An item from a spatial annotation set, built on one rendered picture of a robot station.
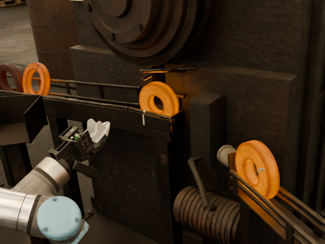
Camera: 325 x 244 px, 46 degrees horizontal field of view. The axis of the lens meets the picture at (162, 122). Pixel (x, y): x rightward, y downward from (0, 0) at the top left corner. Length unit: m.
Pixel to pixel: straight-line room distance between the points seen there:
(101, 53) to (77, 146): 0.58
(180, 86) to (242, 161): 0.43
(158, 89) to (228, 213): 0.47
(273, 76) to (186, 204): 0.47
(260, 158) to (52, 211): 0.49
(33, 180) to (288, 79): 0.75
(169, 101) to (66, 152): 0.41
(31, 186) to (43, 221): 0.19
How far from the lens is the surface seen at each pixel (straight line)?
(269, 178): 0.96
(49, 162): 1.07
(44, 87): 1.86
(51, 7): 4.08
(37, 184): 1.05
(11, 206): 0.90
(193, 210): 1.20
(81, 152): 1.10
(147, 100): 1.37
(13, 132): 1.66
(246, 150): 1.01
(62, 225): 0.87
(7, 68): 2.03
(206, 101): 1.19
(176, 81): 1.36
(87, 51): 1.63
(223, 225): 1.16
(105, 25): 1.26
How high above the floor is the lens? 1.25
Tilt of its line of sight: 25 degrees down
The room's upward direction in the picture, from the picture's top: 4 degrees counter-clockwise
